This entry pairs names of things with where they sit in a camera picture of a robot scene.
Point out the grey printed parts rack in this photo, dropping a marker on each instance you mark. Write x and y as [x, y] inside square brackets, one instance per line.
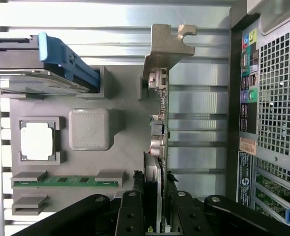
[93, 167]

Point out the hard disk with blue caddy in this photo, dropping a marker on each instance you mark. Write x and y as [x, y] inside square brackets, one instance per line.
[68, 61]

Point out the silver CPU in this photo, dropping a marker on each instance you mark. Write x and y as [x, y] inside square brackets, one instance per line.
[37, 141]

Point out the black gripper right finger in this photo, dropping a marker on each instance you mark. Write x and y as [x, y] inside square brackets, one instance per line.
[191, 218]

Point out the green RAM stick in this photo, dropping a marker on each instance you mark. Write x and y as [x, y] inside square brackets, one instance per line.
[68, 180]

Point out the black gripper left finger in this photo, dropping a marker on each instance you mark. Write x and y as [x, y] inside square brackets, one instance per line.
[130, 218]

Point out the open black PC case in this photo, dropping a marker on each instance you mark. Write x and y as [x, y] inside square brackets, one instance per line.
[265, 152]

